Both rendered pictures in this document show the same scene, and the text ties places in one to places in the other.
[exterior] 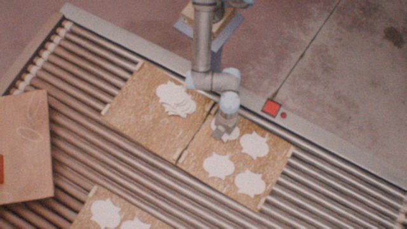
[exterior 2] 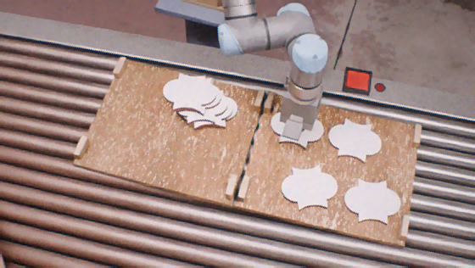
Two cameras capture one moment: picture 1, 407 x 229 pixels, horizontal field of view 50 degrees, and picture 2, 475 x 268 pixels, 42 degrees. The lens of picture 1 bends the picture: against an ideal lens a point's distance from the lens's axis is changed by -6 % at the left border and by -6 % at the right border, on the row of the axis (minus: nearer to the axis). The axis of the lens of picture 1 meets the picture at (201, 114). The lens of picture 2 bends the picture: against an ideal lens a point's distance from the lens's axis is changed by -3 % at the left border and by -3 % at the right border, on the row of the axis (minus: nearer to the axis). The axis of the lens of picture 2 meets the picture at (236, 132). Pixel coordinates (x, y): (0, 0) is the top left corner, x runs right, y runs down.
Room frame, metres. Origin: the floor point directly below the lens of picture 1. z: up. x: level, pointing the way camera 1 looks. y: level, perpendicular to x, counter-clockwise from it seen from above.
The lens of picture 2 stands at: (-0.11, 0.29, 2.30)
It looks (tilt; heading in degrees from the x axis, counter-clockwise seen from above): 56 degrees down; 344
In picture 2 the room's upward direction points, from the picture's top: 2 degrees clockwise
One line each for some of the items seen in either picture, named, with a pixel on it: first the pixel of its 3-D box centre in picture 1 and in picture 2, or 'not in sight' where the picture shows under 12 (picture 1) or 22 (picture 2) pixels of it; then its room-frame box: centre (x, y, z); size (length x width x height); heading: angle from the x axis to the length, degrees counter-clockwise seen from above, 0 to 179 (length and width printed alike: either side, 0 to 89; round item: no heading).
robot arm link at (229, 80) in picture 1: (226, 83); (290, 30); (0.83, -0.10, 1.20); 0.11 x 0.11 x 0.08; 87
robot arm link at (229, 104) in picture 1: (229, 105); (308, 60); (0.73, -0.11, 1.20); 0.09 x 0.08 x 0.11; 177
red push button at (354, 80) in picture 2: (271, 108); (357, 81); (0.85, -0.32, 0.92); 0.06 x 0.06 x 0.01; 63
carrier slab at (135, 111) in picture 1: (158, 110); (172, 128); (0.81, 0.20, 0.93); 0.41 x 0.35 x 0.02; 60
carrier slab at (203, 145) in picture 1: (236, 156); (332, 165); (0.61, -0.17, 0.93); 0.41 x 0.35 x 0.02; 61
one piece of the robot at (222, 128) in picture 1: (222, 123); (298, 109); (0.71, -0.09, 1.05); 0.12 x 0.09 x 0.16; 146
